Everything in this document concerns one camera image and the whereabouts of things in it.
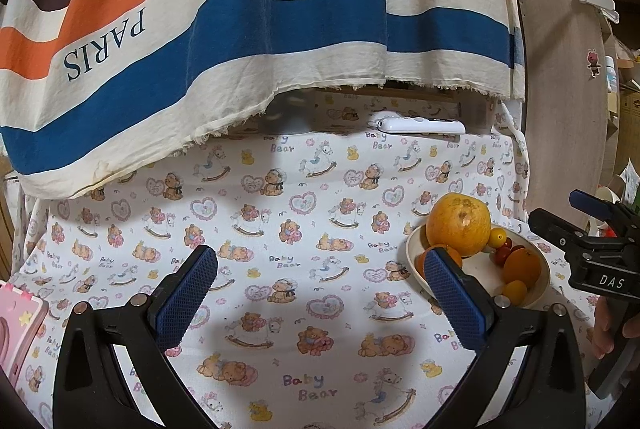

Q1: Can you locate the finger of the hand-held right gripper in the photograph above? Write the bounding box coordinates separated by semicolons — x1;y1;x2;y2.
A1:
528;208;603;260
569;190;640;232

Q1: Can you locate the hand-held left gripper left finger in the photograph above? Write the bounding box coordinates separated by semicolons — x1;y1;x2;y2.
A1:
52;245;218;429

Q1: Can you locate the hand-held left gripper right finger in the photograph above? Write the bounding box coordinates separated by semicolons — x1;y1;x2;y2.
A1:
424;246;587;429

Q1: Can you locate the cream plate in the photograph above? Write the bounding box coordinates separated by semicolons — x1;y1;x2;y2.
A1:
406;224;551;308

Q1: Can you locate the orange tangerine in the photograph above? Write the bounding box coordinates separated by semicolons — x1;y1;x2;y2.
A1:
415;245;464;283

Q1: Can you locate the large orange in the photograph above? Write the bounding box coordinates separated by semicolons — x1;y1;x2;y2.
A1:
503;247;544;285

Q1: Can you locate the small tan round loquat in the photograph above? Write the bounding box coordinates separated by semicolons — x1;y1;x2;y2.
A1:
501;280;529;303

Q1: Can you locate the large yellow pomelo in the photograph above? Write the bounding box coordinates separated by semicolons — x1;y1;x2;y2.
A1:
426;193;492;258

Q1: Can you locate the person's right hand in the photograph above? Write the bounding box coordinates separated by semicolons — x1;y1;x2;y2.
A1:
593;296;640;356

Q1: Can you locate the green and white box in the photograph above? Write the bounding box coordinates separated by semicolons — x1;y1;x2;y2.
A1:
619;160;640;211

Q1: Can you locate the white bottle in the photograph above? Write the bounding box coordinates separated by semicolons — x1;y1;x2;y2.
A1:
604;56;619;93

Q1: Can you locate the bear printed blanket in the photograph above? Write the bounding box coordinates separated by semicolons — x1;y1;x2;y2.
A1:
9;102;603;429

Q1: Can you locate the white remote control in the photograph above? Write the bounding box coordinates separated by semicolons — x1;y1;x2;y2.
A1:
375;112;467;135

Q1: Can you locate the striped cloth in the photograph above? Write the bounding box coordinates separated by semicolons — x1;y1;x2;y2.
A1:
0;0;527;201

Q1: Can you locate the pink toy camera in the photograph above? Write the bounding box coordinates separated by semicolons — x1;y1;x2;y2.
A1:
0;281;50;383

